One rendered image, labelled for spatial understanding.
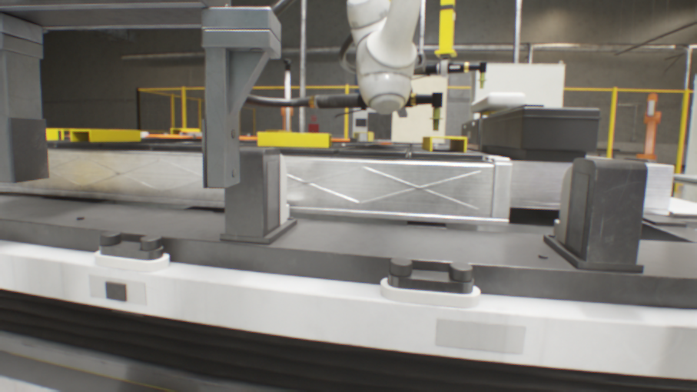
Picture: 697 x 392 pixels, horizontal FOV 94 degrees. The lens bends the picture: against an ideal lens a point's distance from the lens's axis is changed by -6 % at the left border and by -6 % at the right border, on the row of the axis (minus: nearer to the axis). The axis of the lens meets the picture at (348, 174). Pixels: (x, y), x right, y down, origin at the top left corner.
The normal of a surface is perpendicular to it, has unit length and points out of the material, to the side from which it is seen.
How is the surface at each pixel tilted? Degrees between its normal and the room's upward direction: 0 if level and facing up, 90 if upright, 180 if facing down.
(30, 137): 90
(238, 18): 90
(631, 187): 90
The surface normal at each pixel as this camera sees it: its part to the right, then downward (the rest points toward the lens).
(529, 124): -0.18, 0.11
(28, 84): 1.00, 0.02
